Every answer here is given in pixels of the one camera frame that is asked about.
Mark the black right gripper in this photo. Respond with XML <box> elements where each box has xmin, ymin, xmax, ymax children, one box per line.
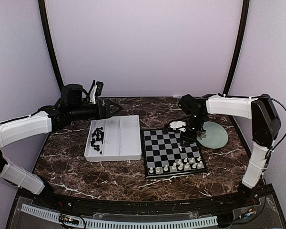
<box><xmin>180</xmin><ymin>114</ymin><xmax>206</xmax><ymax>147</ymax></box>

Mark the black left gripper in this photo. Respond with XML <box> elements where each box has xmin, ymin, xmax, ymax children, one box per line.
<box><xmin>69</xmin><ymin>99</ymin><xmax>122</xmax><ymax>121</ymax></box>

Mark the white plastic parts tray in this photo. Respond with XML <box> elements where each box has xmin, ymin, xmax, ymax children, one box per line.
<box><xmin>84</xmin><ymin>115</ymin><xmax>142</xmax><ymax>162</ymax></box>

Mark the black and grey chessboard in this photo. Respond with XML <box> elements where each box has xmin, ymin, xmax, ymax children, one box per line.
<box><xmin>141</xmin><ymin>129</ymin><xmax>207</xmax><ymax>179</ymax></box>

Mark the white chess king piece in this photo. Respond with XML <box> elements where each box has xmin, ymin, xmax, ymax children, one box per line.
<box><xmin>178</xmin><ymin>163</ymin><xmax>184</xmax><ymax>171</ymax></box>

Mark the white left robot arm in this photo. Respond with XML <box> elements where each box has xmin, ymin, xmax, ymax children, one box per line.
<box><xmin>0</xmin><ymin>100</ymin><xmax>122</xmax><ymax>208</ymax></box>

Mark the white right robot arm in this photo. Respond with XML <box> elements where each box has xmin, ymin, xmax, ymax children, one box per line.
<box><xmin>178</xmin><ymin>94</ymin><xmax>281</xmax><ymax>189</ymax></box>

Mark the pile of black chess pieces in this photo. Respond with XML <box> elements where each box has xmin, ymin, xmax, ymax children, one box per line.
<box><xmin>90</xmin><ymin>127</ymin><xmax>104</xmax><ymax>155</ymax></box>

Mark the light blue flower plate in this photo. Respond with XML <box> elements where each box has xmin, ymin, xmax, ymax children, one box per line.
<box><xmin>197</xmin><ymin>121</ymin><xmax>228</xmax><ymax>149</ymax></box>

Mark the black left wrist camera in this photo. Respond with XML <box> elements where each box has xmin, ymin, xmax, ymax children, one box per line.
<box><xmin>61</xmin><ymin>84</ymin><xmax>83</xmax><ymax>106</ymax></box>

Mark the black front rail base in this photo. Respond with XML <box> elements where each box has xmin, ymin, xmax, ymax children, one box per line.
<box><xmin>11</xmin><ymin>184</ymin><xmax>280</xmax><ymax>216</ymax></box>

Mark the white slotted cable duct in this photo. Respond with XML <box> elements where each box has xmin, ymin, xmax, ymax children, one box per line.
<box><xmin>20</xmin><ymin>204</ymin><xmax>218</xmax><ymax>229</ymax></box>

